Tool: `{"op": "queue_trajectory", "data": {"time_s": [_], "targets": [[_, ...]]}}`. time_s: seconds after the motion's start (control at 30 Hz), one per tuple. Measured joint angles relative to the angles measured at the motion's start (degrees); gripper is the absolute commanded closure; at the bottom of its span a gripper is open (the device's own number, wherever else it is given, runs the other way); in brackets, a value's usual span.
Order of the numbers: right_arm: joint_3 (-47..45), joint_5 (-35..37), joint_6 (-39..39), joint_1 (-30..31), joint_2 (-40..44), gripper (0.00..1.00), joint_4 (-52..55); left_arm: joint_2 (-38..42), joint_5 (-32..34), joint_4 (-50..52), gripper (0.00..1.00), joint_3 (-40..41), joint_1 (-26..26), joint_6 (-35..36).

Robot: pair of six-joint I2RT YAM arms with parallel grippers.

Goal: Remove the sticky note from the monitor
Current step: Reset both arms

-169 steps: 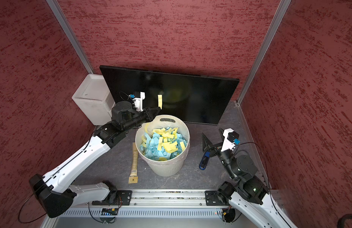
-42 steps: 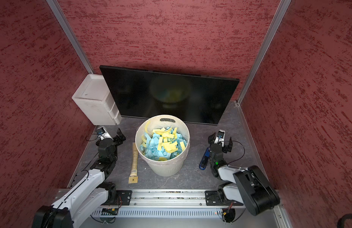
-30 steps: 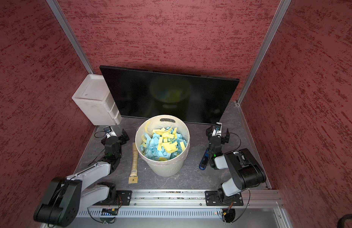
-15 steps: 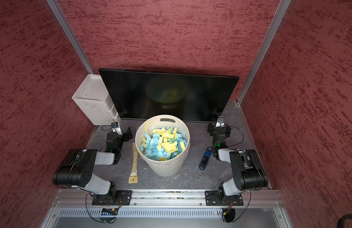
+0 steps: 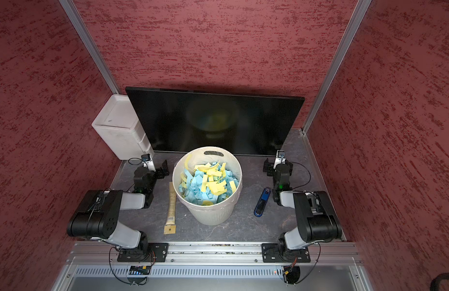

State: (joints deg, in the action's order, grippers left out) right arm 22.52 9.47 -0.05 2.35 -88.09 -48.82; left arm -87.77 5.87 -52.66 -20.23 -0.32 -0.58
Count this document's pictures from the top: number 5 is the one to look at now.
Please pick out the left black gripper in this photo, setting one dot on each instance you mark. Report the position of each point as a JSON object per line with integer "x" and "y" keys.
{"x": 159, "y": 170}

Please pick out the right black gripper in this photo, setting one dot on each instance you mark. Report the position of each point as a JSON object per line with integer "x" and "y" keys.
{"x": 269, "y": 168}

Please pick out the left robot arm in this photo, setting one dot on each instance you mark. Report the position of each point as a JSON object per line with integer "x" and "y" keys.
{"x": 97, "y": 216}

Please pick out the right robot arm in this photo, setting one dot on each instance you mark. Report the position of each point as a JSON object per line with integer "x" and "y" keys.
{"x": 315, "y": 216}

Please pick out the black flat monitor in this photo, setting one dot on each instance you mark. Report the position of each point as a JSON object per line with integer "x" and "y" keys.
{"x": 184, "y": 120}

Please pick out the pile of discarded notes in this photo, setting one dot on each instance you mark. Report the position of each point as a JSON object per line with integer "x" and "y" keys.
{"x": 207, "y": 184}

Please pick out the white plastic drawer unit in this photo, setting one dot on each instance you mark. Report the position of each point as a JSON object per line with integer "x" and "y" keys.
{"x": 119, "y": 127}

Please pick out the beige plastic waste bin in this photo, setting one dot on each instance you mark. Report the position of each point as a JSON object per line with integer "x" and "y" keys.
{"x": 219, "y": 213}

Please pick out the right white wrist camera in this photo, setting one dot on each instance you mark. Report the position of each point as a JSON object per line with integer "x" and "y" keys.
{"x": 280, "y": 158}

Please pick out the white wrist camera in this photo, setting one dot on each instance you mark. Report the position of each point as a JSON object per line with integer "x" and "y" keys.
{"x": 280, "y": 158}
{"x": 148, "y": 162}

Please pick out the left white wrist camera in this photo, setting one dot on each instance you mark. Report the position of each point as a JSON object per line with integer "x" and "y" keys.
{"x": 148, "y": 162}

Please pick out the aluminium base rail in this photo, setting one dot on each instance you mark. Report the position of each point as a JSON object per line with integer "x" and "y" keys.
{"x": 243, "y": 253}

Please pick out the right aluminium corner post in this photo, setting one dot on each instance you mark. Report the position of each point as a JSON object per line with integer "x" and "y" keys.
{"x": 342, "y": 49}

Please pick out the aluminium corner post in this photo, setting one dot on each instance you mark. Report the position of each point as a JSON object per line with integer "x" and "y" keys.
{"x": 342, "y": 49}
{"x": 83, "y": 32}

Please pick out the left aluminium corner post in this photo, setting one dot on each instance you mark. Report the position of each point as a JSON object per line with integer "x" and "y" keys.
{"x": 83, "y": 32}

